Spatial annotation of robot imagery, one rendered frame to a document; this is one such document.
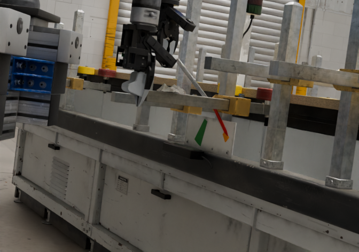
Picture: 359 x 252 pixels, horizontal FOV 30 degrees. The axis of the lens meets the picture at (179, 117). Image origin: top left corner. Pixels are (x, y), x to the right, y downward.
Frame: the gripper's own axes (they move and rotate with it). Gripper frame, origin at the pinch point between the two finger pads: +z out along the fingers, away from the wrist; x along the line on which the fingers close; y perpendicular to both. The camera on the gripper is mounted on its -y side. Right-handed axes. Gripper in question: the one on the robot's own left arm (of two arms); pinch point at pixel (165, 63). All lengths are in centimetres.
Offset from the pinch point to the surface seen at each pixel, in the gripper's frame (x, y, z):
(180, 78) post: -5.9, -2.2, 3.9
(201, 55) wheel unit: -168, 112, -13
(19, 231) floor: -65, 138, 95
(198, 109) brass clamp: -5.5, -11.5, 13.0
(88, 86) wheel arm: -48, 83, 12
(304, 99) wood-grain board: -11.9, -44.2, 5.4
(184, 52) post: -5.8, -2.4, -4.4
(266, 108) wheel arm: -6.5, -35.2, 9.5
